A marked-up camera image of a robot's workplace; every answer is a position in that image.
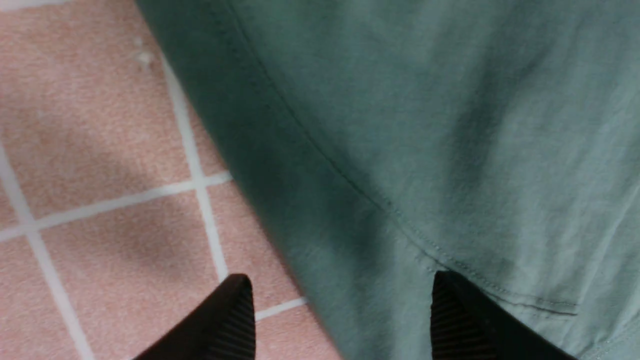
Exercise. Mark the pink checkered tablecloth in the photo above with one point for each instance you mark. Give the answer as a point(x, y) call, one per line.
point(118, 217)

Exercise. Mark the green long-sleeved shirt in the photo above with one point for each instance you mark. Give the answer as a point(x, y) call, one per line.
point(406, 155)

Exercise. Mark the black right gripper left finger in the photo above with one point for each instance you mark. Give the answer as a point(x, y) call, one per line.
point(221, 327)

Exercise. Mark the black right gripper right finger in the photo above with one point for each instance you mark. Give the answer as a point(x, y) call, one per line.
point(475, 330)

